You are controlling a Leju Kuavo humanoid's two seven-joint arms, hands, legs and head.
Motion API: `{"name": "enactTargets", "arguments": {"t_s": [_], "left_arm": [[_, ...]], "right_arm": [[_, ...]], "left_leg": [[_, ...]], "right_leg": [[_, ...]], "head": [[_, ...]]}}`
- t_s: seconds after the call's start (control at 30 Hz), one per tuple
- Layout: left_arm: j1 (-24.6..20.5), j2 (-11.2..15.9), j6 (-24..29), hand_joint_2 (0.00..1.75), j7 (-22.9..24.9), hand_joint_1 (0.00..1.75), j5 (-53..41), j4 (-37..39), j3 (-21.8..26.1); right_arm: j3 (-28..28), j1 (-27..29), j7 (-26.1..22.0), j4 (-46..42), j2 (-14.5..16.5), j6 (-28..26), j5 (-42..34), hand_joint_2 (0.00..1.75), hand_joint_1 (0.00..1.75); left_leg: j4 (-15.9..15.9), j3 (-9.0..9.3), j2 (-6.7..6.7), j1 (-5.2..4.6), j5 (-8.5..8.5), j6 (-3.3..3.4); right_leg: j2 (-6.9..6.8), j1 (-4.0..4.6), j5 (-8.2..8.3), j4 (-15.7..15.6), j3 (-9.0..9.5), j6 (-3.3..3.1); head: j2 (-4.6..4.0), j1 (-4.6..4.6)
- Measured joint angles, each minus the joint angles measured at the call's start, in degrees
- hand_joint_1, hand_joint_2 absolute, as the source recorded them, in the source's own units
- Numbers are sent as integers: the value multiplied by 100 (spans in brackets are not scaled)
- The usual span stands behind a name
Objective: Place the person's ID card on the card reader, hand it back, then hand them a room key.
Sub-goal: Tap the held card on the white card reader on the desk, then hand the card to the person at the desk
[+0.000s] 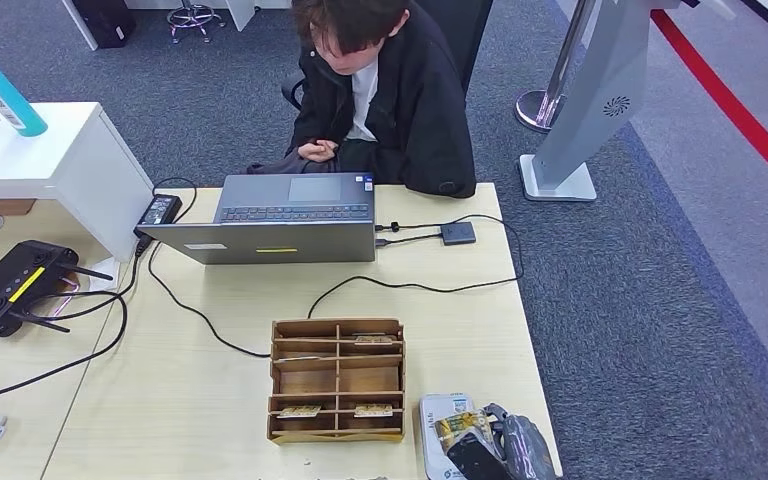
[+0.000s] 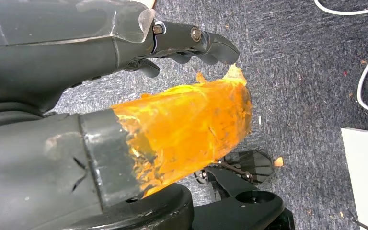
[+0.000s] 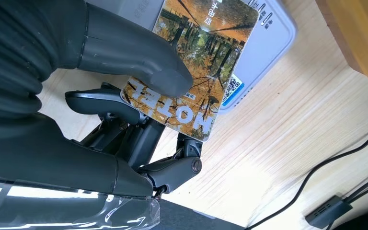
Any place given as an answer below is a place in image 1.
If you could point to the teal bottle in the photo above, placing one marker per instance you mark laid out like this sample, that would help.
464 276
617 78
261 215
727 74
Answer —
0 86

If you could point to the white paper slip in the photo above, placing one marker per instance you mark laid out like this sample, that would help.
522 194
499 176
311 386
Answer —
104 275

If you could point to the black power adapter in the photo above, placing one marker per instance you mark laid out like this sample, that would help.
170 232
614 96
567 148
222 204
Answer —
159 210

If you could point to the dark grey USB hub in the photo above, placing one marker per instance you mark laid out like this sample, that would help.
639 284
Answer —
458 233

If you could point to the chrome stool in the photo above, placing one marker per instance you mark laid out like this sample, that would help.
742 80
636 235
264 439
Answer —
192 16

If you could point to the black computer tower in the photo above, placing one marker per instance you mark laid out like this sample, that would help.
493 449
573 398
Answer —
106 20

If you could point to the black router with antennas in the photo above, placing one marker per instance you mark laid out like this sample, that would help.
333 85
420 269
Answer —
6 285

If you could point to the grey laptop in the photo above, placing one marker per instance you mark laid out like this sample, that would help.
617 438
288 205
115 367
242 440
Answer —
258 245

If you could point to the brown cardboard piece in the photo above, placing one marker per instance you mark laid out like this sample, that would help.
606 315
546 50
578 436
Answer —
10 206

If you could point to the grey kiosk stand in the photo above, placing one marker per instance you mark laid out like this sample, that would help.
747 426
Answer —
596 93

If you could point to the white desk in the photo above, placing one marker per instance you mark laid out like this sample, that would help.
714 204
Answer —
82 30

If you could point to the person's left hand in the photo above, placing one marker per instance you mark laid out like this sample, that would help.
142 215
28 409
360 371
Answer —
318 151

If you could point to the wooden card organizer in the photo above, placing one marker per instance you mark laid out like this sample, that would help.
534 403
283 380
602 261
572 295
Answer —
304 381

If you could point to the chrome stanchion post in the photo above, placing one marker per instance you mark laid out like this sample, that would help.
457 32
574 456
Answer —
543 109

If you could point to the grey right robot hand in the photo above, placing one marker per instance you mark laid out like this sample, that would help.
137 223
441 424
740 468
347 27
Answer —
523 450

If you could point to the white card reader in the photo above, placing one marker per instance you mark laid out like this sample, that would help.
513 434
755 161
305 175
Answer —
430 437

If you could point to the white desk shelf riser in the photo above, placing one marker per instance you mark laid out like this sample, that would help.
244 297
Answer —
59 159

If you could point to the person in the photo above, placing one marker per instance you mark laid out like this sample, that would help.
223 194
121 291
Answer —
410 99

